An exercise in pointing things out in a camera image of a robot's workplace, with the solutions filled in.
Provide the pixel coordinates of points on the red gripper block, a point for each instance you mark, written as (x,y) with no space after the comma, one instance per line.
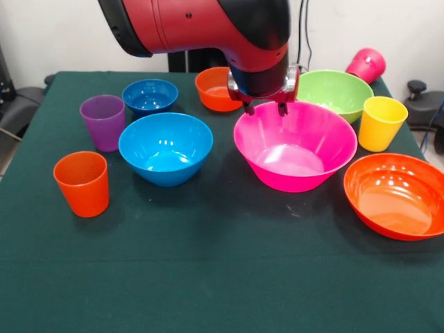
(297,95)

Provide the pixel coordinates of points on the large pink bowl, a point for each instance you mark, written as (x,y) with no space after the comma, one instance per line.
(295,152)

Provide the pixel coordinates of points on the green bowl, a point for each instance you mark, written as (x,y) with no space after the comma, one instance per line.
(333,92)

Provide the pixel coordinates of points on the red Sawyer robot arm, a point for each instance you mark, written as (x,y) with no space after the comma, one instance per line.
(194,27)

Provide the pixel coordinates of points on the small orange bowl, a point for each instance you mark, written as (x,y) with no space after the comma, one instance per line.
(211,93)

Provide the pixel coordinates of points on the pink cup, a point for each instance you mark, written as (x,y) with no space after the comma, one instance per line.
(367,66)

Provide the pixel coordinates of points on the light blue bowl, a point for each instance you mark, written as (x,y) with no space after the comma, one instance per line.
(163,152)

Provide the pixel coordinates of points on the yellow cup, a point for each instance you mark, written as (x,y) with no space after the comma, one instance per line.
(379,128)

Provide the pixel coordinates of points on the small dark blue bowl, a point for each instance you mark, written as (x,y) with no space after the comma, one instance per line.
(149,95)

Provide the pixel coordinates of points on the large shallow orange bowl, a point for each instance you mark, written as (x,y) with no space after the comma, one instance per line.
(392,197)

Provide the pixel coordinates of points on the dark green table cloth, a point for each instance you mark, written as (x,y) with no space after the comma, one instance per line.
(222,260)

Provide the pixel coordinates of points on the purple cup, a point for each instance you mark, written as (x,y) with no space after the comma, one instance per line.
(104,128)

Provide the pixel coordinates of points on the orange cup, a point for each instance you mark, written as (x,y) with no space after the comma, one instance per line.
(83,187)

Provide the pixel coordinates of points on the black pedestal leg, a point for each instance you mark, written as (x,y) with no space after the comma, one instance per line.
(423,111)
(21,104)

